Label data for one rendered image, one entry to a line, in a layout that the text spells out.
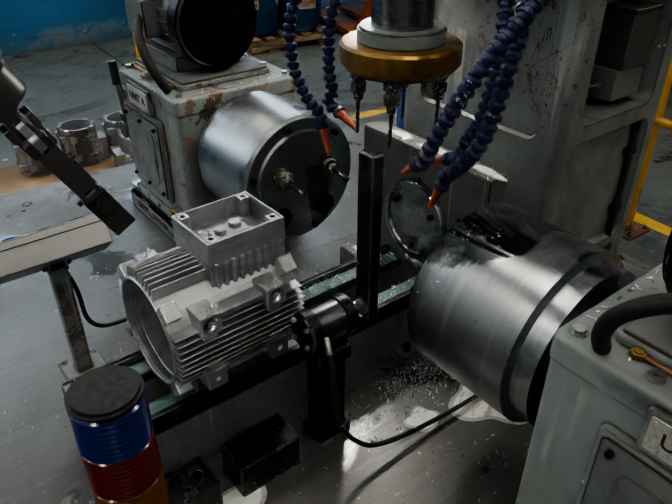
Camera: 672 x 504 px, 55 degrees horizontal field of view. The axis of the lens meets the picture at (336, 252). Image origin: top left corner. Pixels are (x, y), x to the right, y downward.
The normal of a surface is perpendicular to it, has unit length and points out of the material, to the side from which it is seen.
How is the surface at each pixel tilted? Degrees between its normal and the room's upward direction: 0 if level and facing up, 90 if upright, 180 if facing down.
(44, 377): 0
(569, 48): 90
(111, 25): 90
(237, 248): 90
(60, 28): 90
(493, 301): 51
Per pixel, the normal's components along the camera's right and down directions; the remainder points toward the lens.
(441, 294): -0.72, -0.05
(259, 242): 0.63, 0.42
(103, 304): 0.00, -0.84
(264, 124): -0.33, -0.63
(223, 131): -0.58, -0.34
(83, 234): 0.48, -0.18
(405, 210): -0.79, 0.33
